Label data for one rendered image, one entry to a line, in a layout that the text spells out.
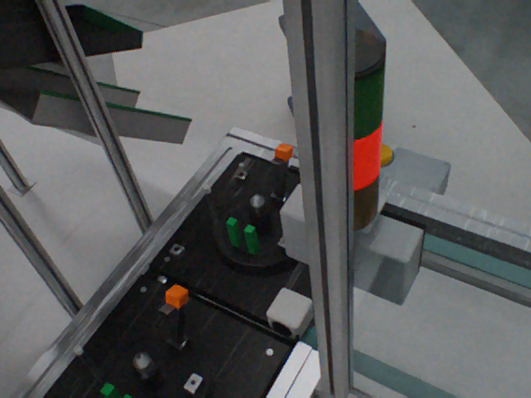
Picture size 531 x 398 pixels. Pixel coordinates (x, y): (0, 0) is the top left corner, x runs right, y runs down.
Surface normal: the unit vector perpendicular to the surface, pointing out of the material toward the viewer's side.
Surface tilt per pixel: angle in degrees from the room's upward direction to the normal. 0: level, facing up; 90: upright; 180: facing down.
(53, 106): 90
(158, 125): 90
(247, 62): 0
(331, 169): 90
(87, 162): 0
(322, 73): 90
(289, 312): 0
